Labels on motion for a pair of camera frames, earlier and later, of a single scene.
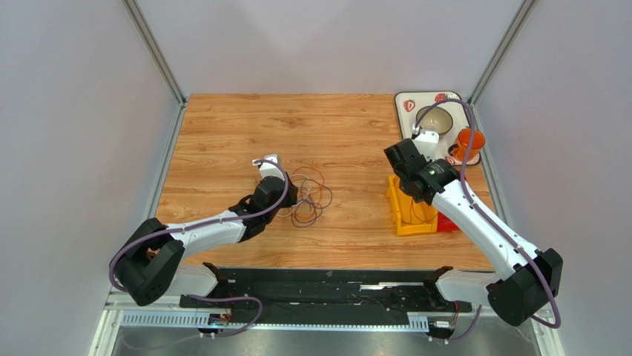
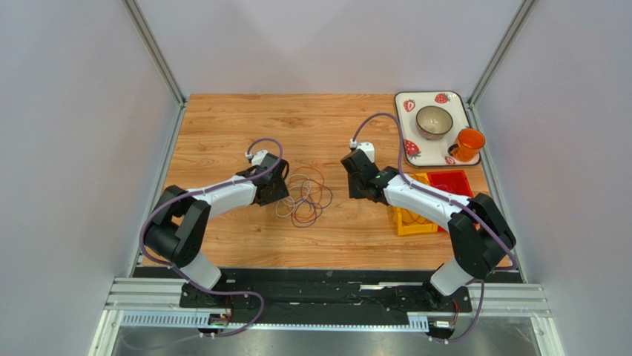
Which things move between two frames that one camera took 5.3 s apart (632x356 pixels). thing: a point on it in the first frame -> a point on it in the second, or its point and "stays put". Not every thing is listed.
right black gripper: [403, 161] -> [356, 179]
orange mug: [459, 150] stays put
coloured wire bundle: [312, 196] stays put
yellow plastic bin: [409, 216] stays put
